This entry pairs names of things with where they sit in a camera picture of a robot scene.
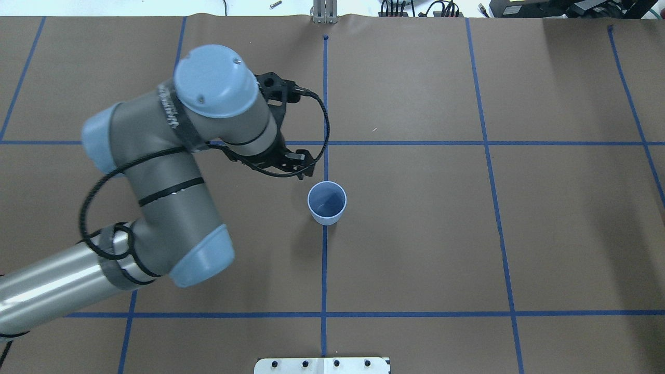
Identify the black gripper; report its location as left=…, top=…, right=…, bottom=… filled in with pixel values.
left=255, top=134, right=316, bottom=180

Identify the blue cup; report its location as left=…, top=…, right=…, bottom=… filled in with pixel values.
left=307, top=181, right=348, bottom=226

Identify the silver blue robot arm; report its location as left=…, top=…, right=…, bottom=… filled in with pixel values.
left=2, top=44, right=330, bottom=342

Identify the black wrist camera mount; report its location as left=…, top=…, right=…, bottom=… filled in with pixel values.
left=255, top=72, right=314, bottom=128

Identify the white pedestal column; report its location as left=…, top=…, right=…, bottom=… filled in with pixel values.
left=254, top=357, right=392, bottom=373

